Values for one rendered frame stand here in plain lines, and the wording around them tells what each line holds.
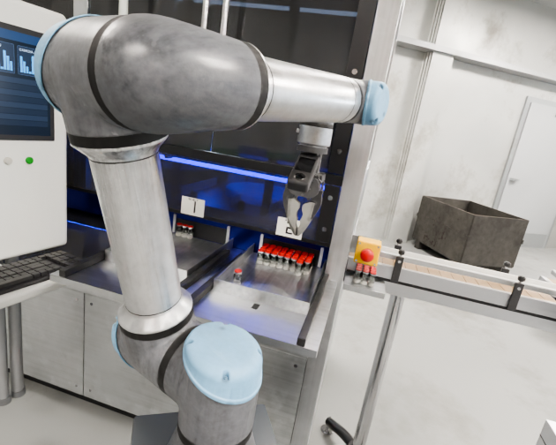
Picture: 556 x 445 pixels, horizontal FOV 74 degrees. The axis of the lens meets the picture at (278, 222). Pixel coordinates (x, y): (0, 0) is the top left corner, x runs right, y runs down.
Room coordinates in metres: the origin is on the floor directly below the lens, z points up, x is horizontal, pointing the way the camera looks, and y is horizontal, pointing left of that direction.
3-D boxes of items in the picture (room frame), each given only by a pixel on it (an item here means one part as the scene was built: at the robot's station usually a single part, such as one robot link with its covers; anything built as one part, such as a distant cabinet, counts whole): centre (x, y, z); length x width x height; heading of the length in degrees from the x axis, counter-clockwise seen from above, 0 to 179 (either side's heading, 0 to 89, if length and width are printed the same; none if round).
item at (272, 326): (1.00, 0.16, 0.87); 0.70 x 0.48 x 0.02; 77
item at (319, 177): (0.86, -0.05, 1.24); 0.09 x 0.08 x 0.12; 167
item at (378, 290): (1.13, -0.31, 0.87); 0.14 x 0.13 x 0.02; 167
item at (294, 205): (0.86, -0.04, 1.13); 0.06 x 0.03 x 0.09; 167
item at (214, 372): (0.47, 0.05, 0.96); 0.13 x 0.12 x 0.14; 57
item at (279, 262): (1.12, -0.04, 0.90); 0.18 x 0.02 x 0.05; 78
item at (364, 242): (1.09, -0.29, 1.00); 0.08 x 0.07 x 0.07; 167
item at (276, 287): (1.03, -0.02, 0.90); 0.34 x 0.26 x 0.04; 168
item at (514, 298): (1.17, -0.60, 0.92); 0.69 x 0.15 x 0.16; 77
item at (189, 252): (1.11, 0.31, 0.90); 0.34 x 0.26 x 0.04; 167
